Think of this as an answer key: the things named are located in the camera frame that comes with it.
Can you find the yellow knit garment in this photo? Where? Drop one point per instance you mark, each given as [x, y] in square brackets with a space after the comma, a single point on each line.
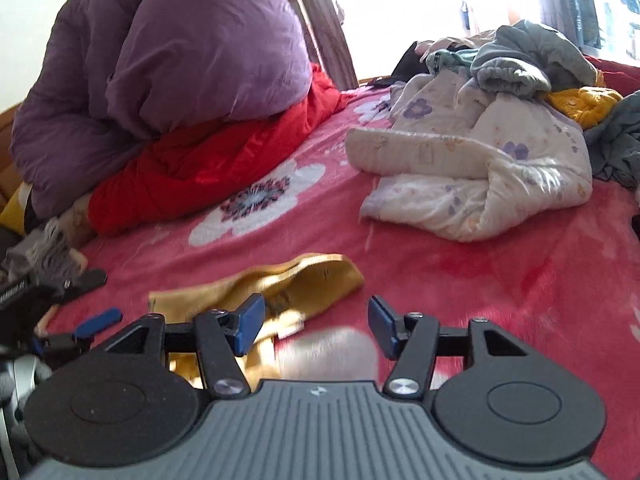
[587, 106]

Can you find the brown window curtain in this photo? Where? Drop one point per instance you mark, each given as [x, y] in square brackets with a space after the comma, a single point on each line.
[325, 40]

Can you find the grey fringed folded scarf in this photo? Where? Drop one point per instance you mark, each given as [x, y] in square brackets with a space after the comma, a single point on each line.
[46, 252]

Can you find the dark grey garment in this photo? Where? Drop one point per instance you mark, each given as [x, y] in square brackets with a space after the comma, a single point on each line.
[613, 145]

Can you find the yellow printed cloth garment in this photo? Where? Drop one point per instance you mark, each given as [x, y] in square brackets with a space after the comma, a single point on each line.
[295, 292]

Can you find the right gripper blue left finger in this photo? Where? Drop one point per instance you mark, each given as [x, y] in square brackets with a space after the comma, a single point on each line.
[223, 336]

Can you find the grey green sweatshirt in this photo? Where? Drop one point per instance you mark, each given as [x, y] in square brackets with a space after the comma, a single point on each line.
[523, 59]

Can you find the purple quilt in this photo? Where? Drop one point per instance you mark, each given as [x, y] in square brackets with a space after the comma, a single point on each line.
[118, 73]

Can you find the red floral bed blanket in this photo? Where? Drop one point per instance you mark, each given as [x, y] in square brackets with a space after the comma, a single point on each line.
[565, 281]

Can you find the white floral padded jacket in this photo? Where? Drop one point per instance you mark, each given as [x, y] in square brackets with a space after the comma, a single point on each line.
[466, 164]

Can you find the red quilt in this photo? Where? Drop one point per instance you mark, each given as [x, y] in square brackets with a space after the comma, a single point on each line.
[192, 168]

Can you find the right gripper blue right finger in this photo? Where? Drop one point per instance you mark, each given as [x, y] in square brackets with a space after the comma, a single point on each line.
[410, 341]

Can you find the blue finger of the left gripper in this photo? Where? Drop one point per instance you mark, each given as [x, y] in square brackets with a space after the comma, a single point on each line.
[97, 323]

